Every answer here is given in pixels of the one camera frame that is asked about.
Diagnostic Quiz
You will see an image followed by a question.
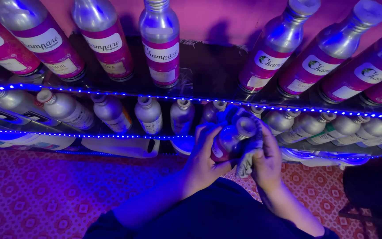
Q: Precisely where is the person's left hand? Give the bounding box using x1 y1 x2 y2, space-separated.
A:
181 123 237 197

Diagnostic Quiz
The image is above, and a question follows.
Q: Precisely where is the person's right hand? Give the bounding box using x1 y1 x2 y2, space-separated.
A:
250 123 283 192

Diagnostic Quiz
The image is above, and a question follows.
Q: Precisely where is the grey cleaning cloth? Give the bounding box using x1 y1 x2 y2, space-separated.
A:
217 104 265 179

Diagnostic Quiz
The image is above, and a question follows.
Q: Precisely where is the small silver pink-label flask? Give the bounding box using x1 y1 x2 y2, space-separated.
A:
211 116 258 163

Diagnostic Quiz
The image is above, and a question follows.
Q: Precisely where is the white plastic jug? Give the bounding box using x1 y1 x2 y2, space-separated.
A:
170 137 195 157
81 137 160 159
0 131 76 152
280 148 371 167

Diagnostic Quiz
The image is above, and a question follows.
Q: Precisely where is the person's dark blue garment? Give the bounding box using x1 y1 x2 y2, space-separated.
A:
83 177 340 239

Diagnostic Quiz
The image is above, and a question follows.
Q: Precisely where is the row of plain aluminium bottles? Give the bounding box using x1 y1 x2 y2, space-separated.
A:
0 89 382 151

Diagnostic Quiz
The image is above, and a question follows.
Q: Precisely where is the black chair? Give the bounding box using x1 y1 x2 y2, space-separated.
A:
338 157 382 239

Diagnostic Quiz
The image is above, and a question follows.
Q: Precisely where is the row of large pink-labelled bottles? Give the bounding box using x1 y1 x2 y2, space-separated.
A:
0 0 382 107

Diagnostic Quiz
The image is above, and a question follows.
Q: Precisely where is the red patterned floor carpet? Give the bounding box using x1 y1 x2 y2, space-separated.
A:
0 147 379 239

